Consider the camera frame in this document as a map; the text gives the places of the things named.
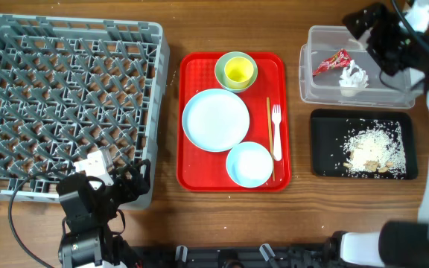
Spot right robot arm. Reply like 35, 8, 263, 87
326, 1, 429, 267

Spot grey dishwasher rack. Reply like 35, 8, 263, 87
0, 14, 170, 202

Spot red plastic tray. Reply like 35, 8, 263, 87
177, 52, 292, 192

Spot light blue plate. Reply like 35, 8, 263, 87
182, 89, 250, 153

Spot light blue bowl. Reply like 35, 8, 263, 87
226, 141, 273, 188

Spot clear plastic bin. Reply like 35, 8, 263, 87
299, 25, 424, 109

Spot white plastic fork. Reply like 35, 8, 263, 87
271, 104, 282, 161

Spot white napkin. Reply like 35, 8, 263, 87
339, 60, 369, 97

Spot yellow cup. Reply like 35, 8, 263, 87
224, 57, 255, 89

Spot wooden chopstick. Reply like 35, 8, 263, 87
266, 97, 276, 182

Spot black waste tray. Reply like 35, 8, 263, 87
311, 109, 418, 180

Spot rice and food scraps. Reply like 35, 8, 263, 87
334, 118, 407, 179

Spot red snack wrapper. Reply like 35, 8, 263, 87
312, 48, 352, 77

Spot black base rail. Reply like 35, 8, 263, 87
133, 243, 345, 268

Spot green bowl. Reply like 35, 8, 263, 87
214, 51, 258, 93

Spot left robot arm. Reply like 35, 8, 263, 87
56, 159, 151, 267

